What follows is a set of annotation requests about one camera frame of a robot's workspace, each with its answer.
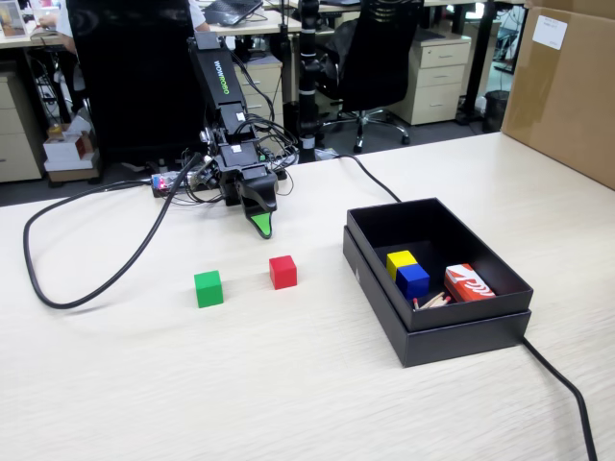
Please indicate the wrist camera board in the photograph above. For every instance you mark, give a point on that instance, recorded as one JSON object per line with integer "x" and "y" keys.
{"x": 207, "y": 178}

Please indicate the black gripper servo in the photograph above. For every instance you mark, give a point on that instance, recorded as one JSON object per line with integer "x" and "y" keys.
{"x": 230, "y": 182}

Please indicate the blue cube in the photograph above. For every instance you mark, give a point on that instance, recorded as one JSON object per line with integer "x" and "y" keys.
{"x": 413, "y": 283}

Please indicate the beige three drawer cabinet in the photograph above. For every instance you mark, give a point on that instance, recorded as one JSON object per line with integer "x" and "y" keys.
{"x": 439, "y": 81}
{"x": 264, "y": 86}
{"x": 14, "y": 144}

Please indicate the large brown cardboard box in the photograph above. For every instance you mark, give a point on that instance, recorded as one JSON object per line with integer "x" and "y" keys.
{"x": 567, "y": 96}

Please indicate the black open box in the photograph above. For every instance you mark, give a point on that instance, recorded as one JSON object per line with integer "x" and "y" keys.
{"x": 456, "y": 343}

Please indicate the green cube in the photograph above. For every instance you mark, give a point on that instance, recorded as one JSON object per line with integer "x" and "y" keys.
{"x": 209, "y": 290}

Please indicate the black pole white bands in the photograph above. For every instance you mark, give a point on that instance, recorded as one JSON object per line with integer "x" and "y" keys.
{"x": 307, "y": 72}

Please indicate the black mesh office chair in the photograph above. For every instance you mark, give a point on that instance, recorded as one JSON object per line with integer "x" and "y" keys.
{"x": 379, "y": 57}

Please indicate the yellow cube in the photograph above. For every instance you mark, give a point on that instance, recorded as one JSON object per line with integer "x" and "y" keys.
{"x": 401, "y": 261}

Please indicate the white photo frame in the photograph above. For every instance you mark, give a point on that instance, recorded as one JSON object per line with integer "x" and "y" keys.
{"x": 13, "y": 19}

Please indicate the beige top office desk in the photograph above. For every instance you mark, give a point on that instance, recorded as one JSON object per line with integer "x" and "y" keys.
{"x": 259, "y": 23}
{"x": 19, "y": 41}

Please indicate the red cube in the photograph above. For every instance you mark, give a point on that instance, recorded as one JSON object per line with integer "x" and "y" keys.
{"x": 283, "y": 274}

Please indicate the orange white matchbox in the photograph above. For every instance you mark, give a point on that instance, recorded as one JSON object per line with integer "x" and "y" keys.
{"x": 468, "y": 285}

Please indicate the white cardboard box stack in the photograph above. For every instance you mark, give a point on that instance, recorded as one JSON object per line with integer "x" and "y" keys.
{"x": 67, "y": 149}

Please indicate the black solid back office chair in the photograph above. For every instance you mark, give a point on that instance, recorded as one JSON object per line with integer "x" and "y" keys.
{"x": 134, "y": 72}

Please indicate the blue robot controller board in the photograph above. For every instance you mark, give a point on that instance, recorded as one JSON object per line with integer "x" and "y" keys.
{"x": 163, "y": 185}

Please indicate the black laptop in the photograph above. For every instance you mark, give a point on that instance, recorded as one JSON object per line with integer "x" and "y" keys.
{"x": 230, "y": 12}

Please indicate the black cardboard box tray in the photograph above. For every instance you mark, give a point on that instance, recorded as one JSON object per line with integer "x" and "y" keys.
{"x": 432, "y": 225}

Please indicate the wooden match red head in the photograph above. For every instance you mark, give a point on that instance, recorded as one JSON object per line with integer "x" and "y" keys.
{"x": 448, "y": 299}
{"x": 443, "y": 300}
{"x": 414, "y": 302}

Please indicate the black trash bin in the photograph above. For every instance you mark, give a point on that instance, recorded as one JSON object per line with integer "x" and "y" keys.
{"x": 496, "y": 110}

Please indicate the black power strip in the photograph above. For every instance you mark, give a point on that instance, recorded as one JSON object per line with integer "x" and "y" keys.
{"x": 281, "y": 170}

